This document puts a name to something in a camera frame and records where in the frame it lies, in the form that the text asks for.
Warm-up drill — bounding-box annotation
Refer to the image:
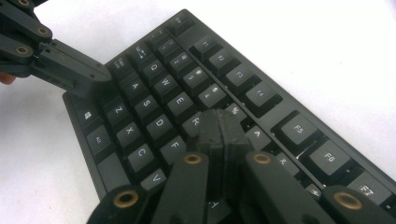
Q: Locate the black computer keyboard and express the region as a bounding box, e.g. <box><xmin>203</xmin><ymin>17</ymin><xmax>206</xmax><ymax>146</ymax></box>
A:
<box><xmin>62</xmin><ymin>8</ymin><xmax>396</xmax><ymax>224</ymax></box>

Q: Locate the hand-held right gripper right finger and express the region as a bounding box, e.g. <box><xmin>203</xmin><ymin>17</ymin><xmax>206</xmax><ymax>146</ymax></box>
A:
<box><xmin>220</xmin><ymin>109</ymin><xmax>252</xmax><ymax>202</ymax></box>

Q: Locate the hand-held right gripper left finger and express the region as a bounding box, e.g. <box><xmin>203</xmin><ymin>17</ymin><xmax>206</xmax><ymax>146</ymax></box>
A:
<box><xmin>195</xmin><ymin>107</ymin><xmax>226</xmax><ymax>202</ymax></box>

